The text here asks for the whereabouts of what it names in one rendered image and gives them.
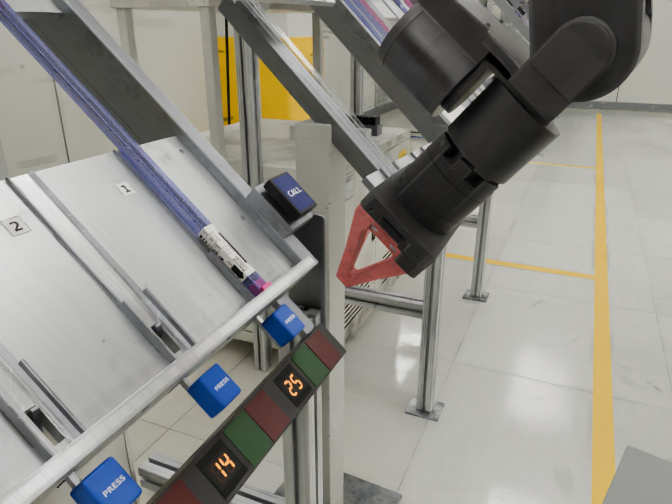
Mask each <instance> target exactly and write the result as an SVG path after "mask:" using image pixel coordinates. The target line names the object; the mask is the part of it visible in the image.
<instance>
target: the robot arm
mask: <svg viewBox="0 0 672 504"><path fill-rule="evenodd" d="M652 14H653V0H529V40H530V45H529V44H528V43H527V42H526V41H525V40H524V39H523V38H522V37H521V36H520V35H519V34H518V33H517V32H516V31H515V30H514V29H513V28H512V27H511V26H510V25H505V24H504V23H503V22H504V21H503V20H502V19H498V18H497V17H496V16H495V15H494V14H492V13H491V12H490V11H489V10H488V9H487V8H485V7H484V6H483V5H482V4H481V3H480V2H478V1H477V0H419V1H418V2H417V3H416V4H415V5H414V6H413V7H411V8H410V9H409V10H408V11H407V12H406V13H405V14H404V15H403V16H402V17H401V18H400V19H399V20H398V21H397V23H396V24H395V25H394V26H393V27H392V29H391V30H390V31H389V33H388V34H387V35H386V37H385V38H384V40H383V41H382V43H381V45H380V47H379V49H378V52H377V59H378V60H379V61H380V62H381V63H382V64H383V65H384V66H385V67H386V69H387V70H388V71H389V72H390V73H391V74H392V75H393V76H394V77H395V78H396V79H397V80H398V81H399V82H400V83H401V84H402V85H403V86H404V88H405V89H406V90H407V91H408V92H409V93H410V94H411V95H412V96H413V97H414V98H415V99H416V100H417V101H418V102H419V103H420V104H421V106H422V107H423V108H424V109H425V110H426V111H427V112H428V113H429V114H430V115H431V116H432V117H435V116H437V115H439V114H440V113H442V112H443V111H444V110H445V111H446V112H447V113H451V112H452V111H454V110H455V109H456V108H458V107H459V106H460V105H461V104H462V103H464V102H465V101H466V100H467V99H468V98H469V97H470V96H471V95H472V94H473V93H474V92H475V91H476V90H477V89H478V88H479V87H480V86H481V85H482V84H483V83H484V82H485V81H486V80H487V79H488V78H489V77H490V76H491V75H492V74H494V75H495V76H496V78H495V79H494V80H493V81H492V82H491V83H490V84H489V85H488V86H487V87H486V88H485V89H484V90H483V91H482V92H481V93H480V94H479V95H478V96H477V97H476V98H475V99H474V100H473V101H472V102H471V103H470V104H469V105H468V106H467V107H466V108H465V109H464V110H463V111H462V112H461V114H460V115H459V116H458V117H457V118H456V119H455V120H454V121H453V122H452V123H451V124H450V125H449V126H448V131H447V132H443V133H442V134H441V135H440V136H438V137H437V138H436V139H435V140H434V141H433V142H432V143H431V144H430V145H429V146H428V147H427V148H426V149H425V150H424V151H423V152H422V153H421V154H420V155H419V156H418V157H417V158H416V159H415V160H414V161H413V162H412V163H409V164H408V165H406V166H405V167H403V168H401V169H400V170H398V171H397V172H395V173H394V174H392V175H391V176H389V177H388V178H387V179H385V180H384V181H383V182H382V183H380V184H379V185H377V186H376V187H374V188H373V189H372V190H371V191H370V192H369V193H368V194H367V195H366V196H365V197H364V198H363V199H362V200H361V201H360V204H359V205H358V206H357V207H356V209H355V212H354V216H353V220H352V224H351V228H350V232H349V235H348V239H347V243H346V247H345V250H344V253H343V256H342V259H341V262H340V265H339V268H338V271H337V274H336V277H337V278H338V279H339V280H340V281H341V282H342V283H343V284H344V285H345V286H346V287H352V286H355V285H359V284H363V283H367V282H371V281H374V280H378V279H384V278H389V277H394V276H399V275H404V274H407V275H408V276H410V277H411V278H416V277H417V276H418V275H419V274H420V273H421V272H423V271H424V270H425V269H426V268H427V267H428V266H430V265H431V264H432V263H433V262H434V261H435V260H436V258H437V257H438V256H439V254H440V253H441V251H442V250H443V249H444V247H445V246H446V244H447V243H448V241H449V240H450V238H451V237H452V236H453V234H454V233H455V231H456V230H457V229H458V227H459V226H460V225H461V223H462V222H463V220H464V219H465V218H466V217H467V216H468V215H469V214H470V213H472V212H473V211H474V210H475V209H476V208H477V207H478V206H480V205H481V204H482V203H483V202H484V201H485V200H486V199H488V198H489V197H490V196H491V195H492V194H493V193H494V191H495V190H496V189H497V188H499V186H498V185H499V184H505V183H506V182H507V181H508V180H509V179H511V178H512V177H513V176H514V175H515V174H516V173H517V172H519V171H520V170H521V169H522V168H523V167H524V166H525V165H527V164H528V163H529V162H530V161H531V160H532V159H533V158H535V157H536V156H537V155H538V154H539V153H540V152H541V151H543V150H544V149H545V148H546V147H547V146H548V145H549V144H551V143H552V142H553V141H554V140H555V139H556V138H557V137H559V136H560V133H559V131H558V129H557V127H556V126H555V124H554V123H553V122H552V121H553V120H554V119H555V118H556V117H557V116H558V115H559V114H560V113H561V112H562V111H563V110H564V109H565V108H566V107H567V106H569V105H570V104H571V103H572V102H587V101H592V100H596V99H599V98H601V97H603V96H606V95H607V94H609V93H611V92H612V91H614V90H615V89H617V88H618V87H619V86H620V85H621V84H622V83H623V82H624V81H625V80H626V79H627V78H628V76H629V75H630V74H631V73H632V72H633V70H634V69H635V68H636V67H637V65H638V64H639V63H640V62H641V60H642V59H643V57H644V56H645V54H646V52H647V50H648V47H649V44H650V40H651V33H652ZM370 231H371V232H372V233H373V234H374V235H375V236H376V237H377V238H378V239H379V240H380V241H381V242H382V243H383V244H384V245H385V247H386V248H387V249H388V250H389V251H390V252H391V253H392V256H391V257H388V258H386V259H384V260H381V261H379V262H377V263H374V264H371V265H369V266H366V267H364V268H361V269H356V268H355V267H354V265H355V262H356V260H357V258H358V256H359V254H360V251H361V249H362V247H363V245H364V243H365V241H366V239H367V237H368V235H369V233H370Z"/></svg>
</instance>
